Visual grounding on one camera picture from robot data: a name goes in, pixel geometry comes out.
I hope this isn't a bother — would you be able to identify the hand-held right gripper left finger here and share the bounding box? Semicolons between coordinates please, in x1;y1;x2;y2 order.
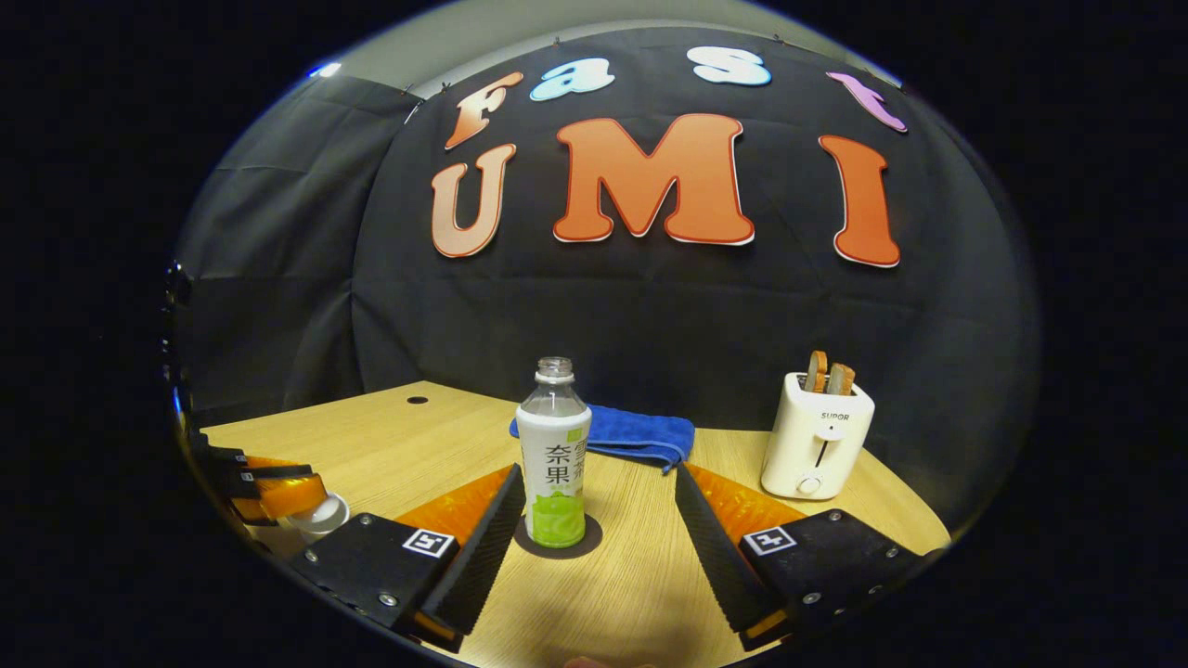
292;464;528;655

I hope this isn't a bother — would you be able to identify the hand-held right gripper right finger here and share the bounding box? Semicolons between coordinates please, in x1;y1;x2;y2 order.
674;464;929;653

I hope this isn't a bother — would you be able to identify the white teacup lid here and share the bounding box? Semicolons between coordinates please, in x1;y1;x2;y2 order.
286;492;351;545

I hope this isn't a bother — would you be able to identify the dark brown round coaster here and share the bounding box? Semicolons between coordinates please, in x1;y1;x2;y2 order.
513;513;604;559

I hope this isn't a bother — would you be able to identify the clear water bottle white label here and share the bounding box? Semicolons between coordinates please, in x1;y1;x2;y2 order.
515;357;593;549

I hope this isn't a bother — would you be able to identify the blue folded towel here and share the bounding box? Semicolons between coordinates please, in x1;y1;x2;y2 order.
509;404;696;474

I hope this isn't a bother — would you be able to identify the white toaster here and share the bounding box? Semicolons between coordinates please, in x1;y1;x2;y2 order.
760;372;875;501

